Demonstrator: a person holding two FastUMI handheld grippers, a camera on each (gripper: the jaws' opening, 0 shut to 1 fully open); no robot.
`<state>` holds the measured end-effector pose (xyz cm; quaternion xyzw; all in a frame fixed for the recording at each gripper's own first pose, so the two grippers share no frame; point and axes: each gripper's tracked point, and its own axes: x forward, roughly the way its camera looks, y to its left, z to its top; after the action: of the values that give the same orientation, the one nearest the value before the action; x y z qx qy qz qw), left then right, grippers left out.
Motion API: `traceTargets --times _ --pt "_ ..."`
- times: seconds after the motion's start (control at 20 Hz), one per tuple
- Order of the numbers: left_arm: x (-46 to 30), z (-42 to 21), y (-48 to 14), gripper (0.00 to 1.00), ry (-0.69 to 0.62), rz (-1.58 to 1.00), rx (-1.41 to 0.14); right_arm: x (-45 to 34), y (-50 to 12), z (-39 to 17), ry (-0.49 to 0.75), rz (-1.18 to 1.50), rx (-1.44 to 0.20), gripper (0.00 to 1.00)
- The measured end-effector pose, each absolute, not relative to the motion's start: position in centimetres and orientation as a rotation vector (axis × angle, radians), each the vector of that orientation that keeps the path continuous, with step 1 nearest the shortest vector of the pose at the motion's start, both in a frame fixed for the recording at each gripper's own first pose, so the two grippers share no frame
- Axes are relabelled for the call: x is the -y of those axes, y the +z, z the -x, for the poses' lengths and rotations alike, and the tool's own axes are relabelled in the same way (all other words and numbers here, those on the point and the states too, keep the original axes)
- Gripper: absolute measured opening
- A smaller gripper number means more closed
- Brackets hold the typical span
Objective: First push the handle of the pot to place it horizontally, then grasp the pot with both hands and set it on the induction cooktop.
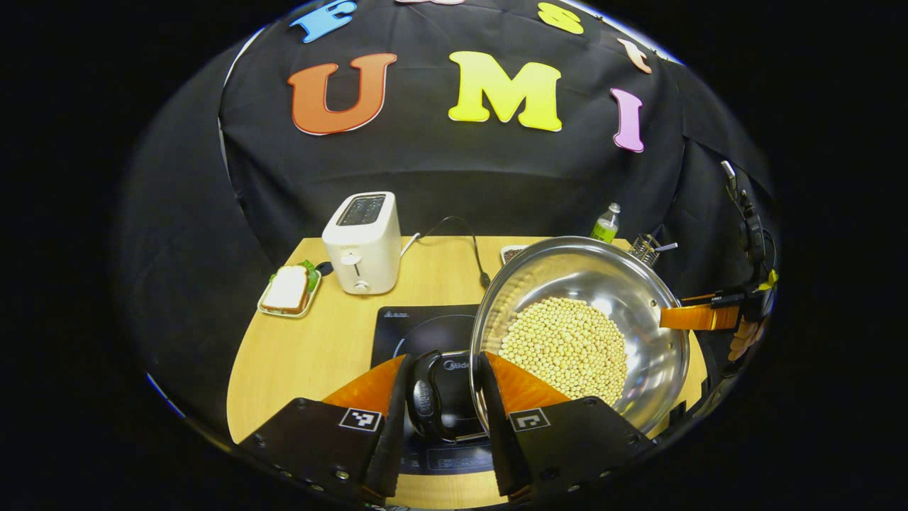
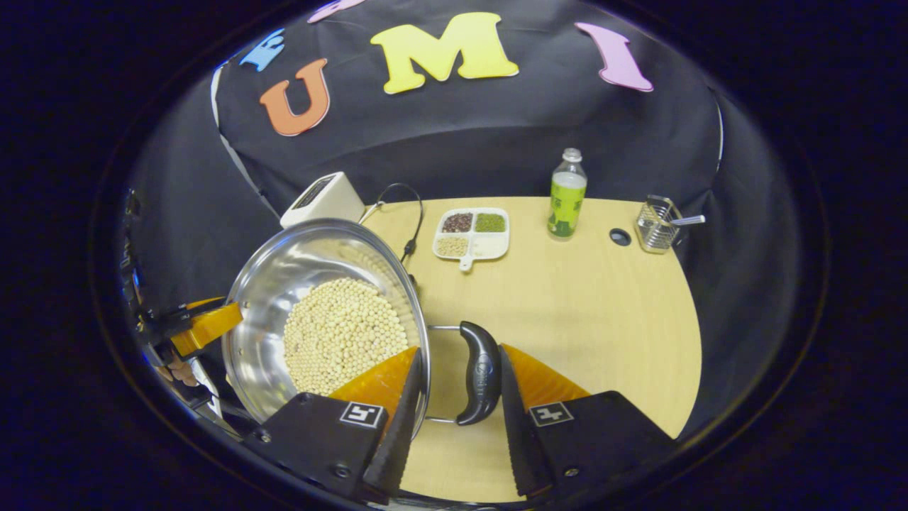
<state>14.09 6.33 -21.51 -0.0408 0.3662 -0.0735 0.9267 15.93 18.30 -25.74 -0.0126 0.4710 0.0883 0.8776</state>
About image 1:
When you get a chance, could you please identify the pile of soybeans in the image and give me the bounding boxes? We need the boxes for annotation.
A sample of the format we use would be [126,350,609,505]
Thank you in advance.
[499,297,629,407]

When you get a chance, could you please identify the white toaster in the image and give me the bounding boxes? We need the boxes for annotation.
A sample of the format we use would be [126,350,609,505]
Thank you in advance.
[322,192,402,295]

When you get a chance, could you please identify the small pale green plate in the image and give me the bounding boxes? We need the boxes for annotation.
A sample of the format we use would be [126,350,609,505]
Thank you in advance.
[259,260,323,319]

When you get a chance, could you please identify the black cooktop power cable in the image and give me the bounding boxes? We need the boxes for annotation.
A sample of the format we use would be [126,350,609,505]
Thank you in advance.
[419,216,492,290]

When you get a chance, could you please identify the black induction cooktop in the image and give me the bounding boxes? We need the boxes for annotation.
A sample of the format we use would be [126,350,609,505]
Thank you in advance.
[370,304,497,476]

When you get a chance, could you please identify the white bread sandwich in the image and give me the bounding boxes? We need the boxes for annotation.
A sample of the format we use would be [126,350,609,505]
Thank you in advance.
[262,265,311,314]

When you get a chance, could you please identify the black backdrop cloth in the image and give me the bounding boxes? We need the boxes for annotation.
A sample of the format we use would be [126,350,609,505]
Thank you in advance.
[121,0,777,441]

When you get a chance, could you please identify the metal mesh utensil holder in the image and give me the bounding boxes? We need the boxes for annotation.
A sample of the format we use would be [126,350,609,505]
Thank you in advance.
[628,234,664,268]

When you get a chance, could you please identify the green label plastic bottle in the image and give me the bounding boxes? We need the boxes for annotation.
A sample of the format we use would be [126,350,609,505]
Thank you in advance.
[590,203,621,244]

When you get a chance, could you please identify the stainless steel pot black handle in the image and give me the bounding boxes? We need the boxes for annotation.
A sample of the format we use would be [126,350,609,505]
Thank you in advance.
[406,236,691,445]

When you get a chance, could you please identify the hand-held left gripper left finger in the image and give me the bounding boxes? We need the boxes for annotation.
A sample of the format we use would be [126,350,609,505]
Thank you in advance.
[237,353,417,507]

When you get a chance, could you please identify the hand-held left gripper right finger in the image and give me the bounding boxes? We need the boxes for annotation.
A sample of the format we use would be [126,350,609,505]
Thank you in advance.
[477,350,658,505]

